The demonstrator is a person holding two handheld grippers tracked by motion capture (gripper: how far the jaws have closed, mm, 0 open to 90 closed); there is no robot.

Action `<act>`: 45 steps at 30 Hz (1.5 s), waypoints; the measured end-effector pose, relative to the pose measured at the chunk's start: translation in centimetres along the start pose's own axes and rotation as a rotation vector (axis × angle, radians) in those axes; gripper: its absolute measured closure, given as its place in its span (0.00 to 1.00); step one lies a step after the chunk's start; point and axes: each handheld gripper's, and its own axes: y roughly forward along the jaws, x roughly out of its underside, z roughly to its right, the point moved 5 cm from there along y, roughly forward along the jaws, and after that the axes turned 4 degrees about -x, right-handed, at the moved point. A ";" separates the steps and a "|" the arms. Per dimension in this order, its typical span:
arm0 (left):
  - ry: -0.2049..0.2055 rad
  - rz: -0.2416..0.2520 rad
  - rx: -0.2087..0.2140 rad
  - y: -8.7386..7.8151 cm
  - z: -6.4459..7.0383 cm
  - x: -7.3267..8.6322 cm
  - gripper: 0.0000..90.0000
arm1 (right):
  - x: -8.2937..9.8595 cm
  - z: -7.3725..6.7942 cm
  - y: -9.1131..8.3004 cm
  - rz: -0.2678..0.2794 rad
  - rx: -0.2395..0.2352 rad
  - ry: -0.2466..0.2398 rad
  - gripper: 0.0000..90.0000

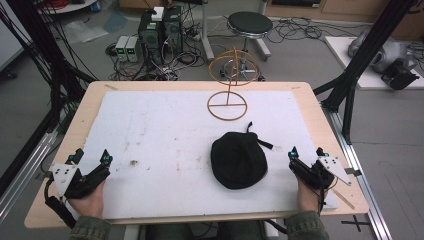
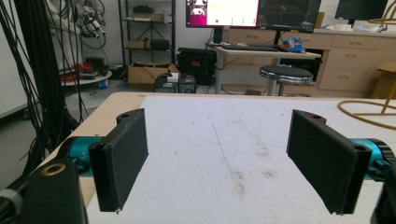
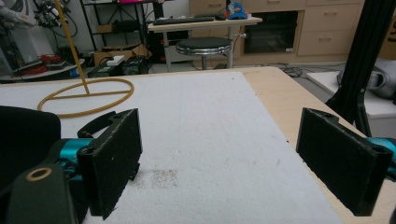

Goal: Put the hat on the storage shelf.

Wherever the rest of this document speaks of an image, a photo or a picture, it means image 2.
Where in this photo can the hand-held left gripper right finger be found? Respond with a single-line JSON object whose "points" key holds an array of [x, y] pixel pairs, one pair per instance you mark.
{"points": [[323, 161]]}

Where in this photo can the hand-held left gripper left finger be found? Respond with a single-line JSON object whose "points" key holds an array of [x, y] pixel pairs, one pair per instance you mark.
{"points": [[120, 161]]}

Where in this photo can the round white side table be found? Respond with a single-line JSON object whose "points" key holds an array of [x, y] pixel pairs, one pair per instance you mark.
{"points": [[87, 77]]}

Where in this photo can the open cardboard box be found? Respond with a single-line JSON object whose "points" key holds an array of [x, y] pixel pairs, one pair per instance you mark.
{"points": [[148, 74]]}

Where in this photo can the black round stool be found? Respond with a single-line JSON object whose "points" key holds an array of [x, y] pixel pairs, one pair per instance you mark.
{"points": [[285, 76]]}

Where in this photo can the small black computer box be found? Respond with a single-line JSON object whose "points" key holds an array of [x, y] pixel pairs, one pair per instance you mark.
{"points": [[174, 84]]}

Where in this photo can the cardboard box on floor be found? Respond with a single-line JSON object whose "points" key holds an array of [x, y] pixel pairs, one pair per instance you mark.
{"points": [[384, 80]]}

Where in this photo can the wooden drawer cabinet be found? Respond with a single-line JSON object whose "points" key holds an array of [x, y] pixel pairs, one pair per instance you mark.
{"points": [[342, 59]]}

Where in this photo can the blue and red toy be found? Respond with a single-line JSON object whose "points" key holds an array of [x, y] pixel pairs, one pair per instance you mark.
{"points": [[293, 45]]}

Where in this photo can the wooden desk with metal legs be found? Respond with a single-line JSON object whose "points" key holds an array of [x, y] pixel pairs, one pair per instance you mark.
{"points": [[264, 54]]}

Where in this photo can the black equipment case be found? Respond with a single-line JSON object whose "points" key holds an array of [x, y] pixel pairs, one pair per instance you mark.
{"points": [[196, 65]]}

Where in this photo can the black metal shelf rack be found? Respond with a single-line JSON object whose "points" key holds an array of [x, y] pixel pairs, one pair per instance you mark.
{"points": [[148, 31]]}

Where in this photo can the black keyboard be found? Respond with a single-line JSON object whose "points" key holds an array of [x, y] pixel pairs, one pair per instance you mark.
{"points": [[250, 47]]}

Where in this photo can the dark screen monitor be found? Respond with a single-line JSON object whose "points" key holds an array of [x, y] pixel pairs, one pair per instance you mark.
{"points": [[289, 15]]}

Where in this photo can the black monitor on cabinet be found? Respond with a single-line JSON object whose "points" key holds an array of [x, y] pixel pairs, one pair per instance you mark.
{"points": [[361, 9]]}

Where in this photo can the monitor with bright screen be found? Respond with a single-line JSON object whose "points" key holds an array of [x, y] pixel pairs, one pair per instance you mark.
{"points": [[222, 13]]}

